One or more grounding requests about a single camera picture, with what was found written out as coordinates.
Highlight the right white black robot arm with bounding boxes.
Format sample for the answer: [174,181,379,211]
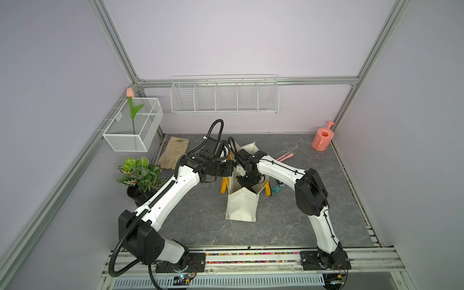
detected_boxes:
[228,137,351,271]

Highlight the illustrated tote bag yellow handles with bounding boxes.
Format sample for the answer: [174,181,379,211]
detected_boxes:
[221,139,270,222]

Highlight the potted green plant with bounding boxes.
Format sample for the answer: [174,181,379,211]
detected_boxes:
[117,157,166,207]

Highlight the pink watering can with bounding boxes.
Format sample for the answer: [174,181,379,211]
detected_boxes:
[312,121,334,152]

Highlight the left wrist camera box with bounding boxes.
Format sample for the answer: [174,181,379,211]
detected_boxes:
[200,137,224,160]

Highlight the white mesh side basket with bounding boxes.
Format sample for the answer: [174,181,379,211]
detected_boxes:
[103,97,163,152]

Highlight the aluminium cage frame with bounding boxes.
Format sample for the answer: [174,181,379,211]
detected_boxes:
[1,1,411,290]

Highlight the pink utility knife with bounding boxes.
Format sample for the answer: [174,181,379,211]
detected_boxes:
[277,152,294,162]

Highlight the beige work glove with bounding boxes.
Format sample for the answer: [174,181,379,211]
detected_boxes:
[157,137,189,170]

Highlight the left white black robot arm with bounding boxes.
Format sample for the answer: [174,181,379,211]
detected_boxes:
[108,119,233,290]

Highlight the artificial pink tulip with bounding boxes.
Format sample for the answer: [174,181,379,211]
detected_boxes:
[126,88,144,134]

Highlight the white wire wall shelf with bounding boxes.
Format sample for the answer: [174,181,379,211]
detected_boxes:
[170,74,280,114]

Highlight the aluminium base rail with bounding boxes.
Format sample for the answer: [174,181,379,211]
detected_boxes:
[97,246,416,290]

